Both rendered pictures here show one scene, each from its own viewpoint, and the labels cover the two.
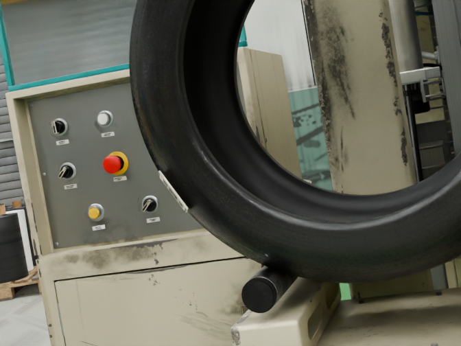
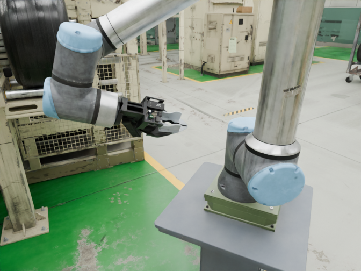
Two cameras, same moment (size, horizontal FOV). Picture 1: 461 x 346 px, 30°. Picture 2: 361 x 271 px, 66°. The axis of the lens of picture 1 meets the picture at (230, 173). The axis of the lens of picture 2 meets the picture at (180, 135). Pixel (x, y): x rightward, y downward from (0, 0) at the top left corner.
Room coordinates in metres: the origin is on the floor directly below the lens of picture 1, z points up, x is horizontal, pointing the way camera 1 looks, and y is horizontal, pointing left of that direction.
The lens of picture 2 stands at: (1.60, 1.50, 1.29)
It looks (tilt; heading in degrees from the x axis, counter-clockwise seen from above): 24 degrees down; 229
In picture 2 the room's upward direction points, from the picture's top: straight up
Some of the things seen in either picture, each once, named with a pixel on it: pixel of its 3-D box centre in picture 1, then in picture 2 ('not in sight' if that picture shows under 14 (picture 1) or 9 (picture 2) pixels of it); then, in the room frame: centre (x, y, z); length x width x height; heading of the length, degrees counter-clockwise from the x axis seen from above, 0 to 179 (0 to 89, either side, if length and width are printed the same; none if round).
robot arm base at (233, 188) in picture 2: not in sight; (243, 176); (0.85, 0.98, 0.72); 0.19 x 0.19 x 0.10
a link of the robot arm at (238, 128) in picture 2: not in sight; (248, 144); (0.85, 0.99, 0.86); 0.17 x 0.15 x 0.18; 56
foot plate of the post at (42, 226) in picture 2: not in sight; (25, 222); (1.44, -0.24, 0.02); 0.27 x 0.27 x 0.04; 75
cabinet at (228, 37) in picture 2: not in sight; (228, 44); (-3.24, -2.58, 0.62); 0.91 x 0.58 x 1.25; 173
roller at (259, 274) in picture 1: (285, 268); (42, 91); (1.22, -0.05, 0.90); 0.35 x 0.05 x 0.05; 165
